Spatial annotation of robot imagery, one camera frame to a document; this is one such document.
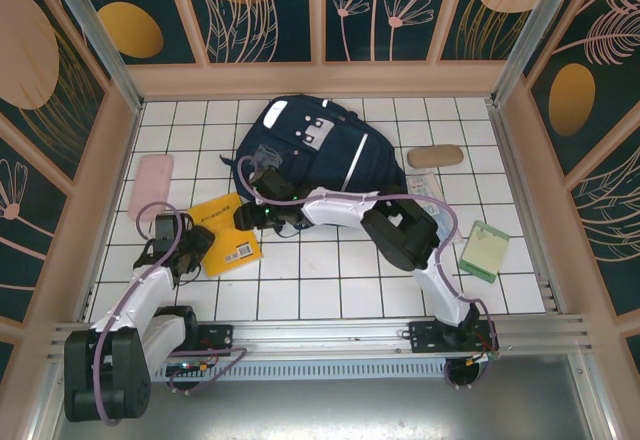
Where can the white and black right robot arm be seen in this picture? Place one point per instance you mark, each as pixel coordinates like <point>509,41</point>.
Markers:
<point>340,210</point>

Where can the pink pencil case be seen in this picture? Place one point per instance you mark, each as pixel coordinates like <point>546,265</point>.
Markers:
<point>151,185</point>

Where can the yellow book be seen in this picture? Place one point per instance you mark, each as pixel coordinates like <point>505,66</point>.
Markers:
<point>227,240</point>

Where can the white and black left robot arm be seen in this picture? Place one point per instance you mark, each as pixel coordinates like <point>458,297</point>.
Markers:
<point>145,295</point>

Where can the blue and white tissue packet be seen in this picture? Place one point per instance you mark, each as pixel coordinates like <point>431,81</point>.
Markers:
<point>442,226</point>

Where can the aluminium frame post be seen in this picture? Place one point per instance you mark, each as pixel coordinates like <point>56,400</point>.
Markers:
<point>539,25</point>
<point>89,25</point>

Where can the aluminium mounting rail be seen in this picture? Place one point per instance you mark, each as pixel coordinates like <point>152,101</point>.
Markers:
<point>325,335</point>

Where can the aluminium side rail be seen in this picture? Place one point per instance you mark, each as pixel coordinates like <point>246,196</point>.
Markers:
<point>525,210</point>

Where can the beige glasses case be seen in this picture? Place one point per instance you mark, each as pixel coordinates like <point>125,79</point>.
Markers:
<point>434,156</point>

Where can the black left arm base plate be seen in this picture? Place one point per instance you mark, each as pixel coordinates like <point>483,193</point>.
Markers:
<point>220,340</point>

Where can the light green notebook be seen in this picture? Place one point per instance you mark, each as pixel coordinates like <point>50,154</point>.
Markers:
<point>484,251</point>

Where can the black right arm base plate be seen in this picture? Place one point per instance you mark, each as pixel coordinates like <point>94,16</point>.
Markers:
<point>425,337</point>

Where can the navy blue backpack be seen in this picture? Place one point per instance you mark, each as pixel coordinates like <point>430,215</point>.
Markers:
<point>325,150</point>

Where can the grey metal sheet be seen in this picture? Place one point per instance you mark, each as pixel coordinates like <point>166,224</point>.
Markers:
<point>325,410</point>

